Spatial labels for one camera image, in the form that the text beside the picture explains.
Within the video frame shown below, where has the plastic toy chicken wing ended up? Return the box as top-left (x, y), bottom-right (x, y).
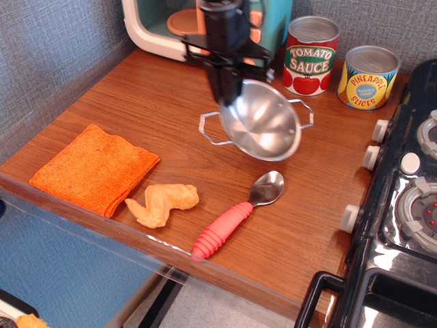
top-left (124, 184), bottom-right (199, 229)

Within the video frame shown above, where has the pineapple slices can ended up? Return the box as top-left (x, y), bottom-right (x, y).
top-left (337, 45), bottom-right (401, 111)

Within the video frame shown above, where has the small steel two-handled skillet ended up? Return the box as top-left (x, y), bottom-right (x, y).
top-left (199, 79), bottom-right (314, 162)

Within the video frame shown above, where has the tomato sauce can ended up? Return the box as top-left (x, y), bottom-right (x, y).
top-left (283, 16), bottom-right (341, 96)

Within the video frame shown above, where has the orange object at bottom left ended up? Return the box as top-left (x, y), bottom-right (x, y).
top-left (16, 314), bottom-right (48, 328)

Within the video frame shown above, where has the black toy stove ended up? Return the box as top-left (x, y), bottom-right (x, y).
top-left (296, 59), bottom-right (436, 327)

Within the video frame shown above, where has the clear acrylic table guard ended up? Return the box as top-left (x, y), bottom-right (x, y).
top-left (1, 174), bottom-right (300, 323)

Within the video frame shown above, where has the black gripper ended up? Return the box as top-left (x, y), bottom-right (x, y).
top-left (182, 6), bottom-right (274, 106)

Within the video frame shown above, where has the orange knitted cloth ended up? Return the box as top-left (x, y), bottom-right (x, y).
top-left (29, 124), bottom-right (160, 218)

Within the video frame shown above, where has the red-handled metal spoon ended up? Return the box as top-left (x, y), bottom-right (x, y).
top-left (191, 171), bottom-right (285, 262)

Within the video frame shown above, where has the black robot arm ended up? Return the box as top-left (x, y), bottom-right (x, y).
top-left (182, 1), bottom-right (273, 106)

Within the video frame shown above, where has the teal toy microwave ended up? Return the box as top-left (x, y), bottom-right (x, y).
top-left (122, 1), bottom-right (293, 62)

